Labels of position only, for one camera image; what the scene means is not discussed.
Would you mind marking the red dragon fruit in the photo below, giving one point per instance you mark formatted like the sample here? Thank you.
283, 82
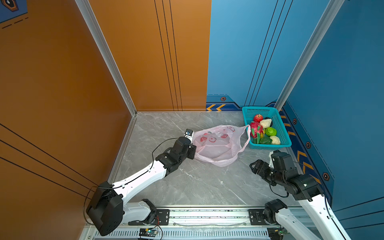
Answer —
257, 132

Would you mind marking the left green circuit board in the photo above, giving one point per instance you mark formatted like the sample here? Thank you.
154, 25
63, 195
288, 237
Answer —
148, 233

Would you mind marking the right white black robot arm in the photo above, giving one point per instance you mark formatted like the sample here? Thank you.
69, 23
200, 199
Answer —
313, 200

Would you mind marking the teal plastic mesh basket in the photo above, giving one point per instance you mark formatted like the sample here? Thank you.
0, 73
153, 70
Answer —
270, 113

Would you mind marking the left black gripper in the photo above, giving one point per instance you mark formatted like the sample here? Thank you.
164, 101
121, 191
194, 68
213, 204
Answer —
192, 149

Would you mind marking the right aluminium corner post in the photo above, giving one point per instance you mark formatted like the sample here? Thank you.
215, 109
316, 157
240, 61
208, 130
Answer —
318, 34

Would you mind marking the dark green avocado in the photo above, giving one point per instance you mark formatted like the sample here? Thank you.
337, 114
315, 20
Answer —
266, 140

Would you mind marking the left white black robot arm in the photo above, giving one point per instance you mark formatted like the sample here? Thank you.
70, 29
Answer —
110, 205

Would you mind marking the green apple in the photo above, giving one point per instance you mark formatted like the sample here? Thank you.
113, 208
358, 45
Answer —
270, 131

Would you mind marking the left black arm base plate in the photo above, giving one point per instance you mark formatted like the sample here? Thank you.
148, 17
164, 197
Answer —
160, 217

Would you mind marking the left aluminium corner post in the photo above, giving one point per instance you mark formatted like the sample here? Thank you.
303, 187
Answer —
101, 42

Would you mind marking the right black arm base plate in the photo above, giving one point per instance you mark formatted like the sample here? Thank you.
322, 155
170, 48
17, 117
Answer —
258, 216

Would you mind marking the aluminium corner post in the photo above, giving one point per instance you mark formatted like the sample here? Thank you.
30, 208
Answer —
318, 34
101, 42

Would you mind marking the pink plastic bag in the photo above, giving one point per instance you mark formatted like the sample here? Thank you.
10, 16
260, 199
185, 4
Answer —
222, 144

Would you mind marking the beige round fruit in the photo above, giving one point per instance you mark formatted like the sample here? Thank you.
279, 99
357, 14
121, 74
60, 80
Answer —
265, 123
275, 140

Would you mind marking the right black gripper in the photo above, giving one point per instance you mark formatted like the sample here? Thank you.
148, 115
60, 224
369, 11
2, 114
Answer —
258, 162

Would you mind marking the red apple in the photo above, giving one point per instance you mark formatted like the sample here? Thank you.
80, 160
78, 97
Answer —
258, 118

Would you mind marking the aluminium front rail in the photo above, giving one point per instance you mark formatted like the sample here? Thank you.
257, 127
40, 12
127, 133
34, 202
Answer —
214, 223

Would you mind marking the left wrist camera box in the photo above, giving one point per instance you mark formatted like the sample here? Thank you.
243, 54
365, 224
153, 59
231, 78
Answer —
189, 134

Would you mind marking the right small circuit board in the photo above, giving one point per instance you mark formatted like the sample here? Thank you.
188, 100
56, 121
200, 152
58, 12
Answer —
277, 233

